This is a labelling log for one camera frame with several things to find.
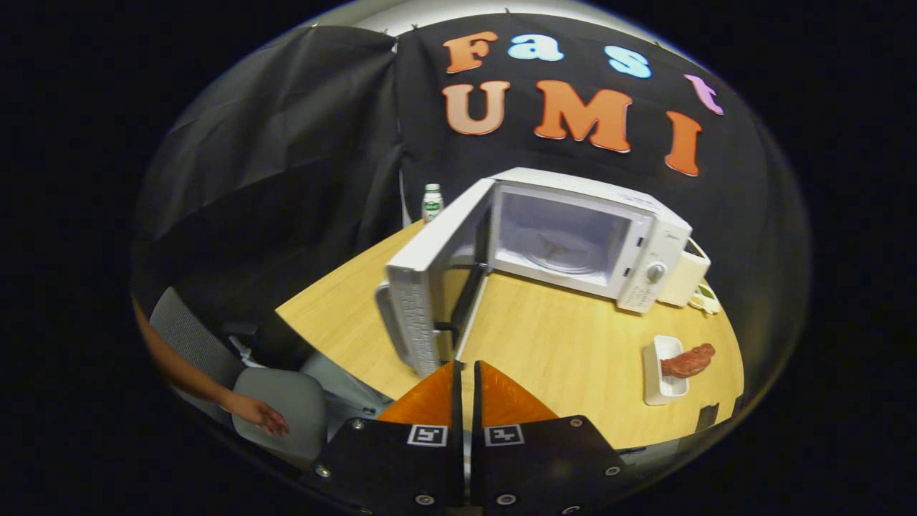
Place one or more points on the white bottle green label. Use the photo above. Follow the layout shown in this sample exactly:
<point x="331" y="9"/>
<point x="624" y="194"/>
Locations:
<point x="432" y="204"/>

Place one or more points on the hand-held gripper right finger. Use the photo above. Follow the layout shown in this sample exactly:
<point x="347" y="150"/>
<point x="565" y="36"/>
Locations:
<point x="476" y="401"/>

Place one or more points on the cream rectangular box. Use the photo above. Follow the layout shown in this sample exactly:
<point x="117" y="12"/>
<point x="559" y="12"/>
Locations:
<point x="684" y="279"/>

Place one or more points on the white microwave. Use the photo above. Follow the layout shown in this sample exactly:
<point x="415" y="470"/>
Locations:
<point x="637" y="244"/>

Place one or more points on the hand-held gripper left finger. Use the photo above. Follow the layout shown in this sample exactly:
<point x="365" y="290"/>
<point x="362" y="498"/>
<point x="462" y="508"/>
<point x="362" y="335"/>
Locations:
<point x="457" y="401"/>

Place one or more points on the glass turntable plate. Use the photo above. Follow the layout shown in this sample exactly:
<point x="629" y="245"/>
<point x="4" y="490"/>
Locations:
<point x="566" y="254"/>

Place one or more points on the grey office chair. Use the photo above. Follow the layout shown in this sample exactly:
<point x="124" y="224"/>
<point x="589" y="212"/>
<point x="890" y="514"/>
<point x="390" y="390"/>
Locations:
<point x="286" y="408"/>

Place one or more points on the white rectangular tray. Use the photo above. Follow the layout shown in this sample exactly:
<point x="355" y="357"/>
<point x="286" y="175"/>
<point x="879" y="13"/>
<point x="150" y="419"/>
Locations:
<point x="655" y="383"/>

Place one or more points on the reddish brown meat piece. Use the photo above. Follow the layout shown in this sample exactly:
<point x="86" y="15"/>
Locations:
<point x="686" y="362"/>

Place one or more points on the small dish with green food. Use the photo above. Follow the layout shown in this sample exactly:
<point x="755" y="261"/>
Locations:
<point x="708" y="299"/>

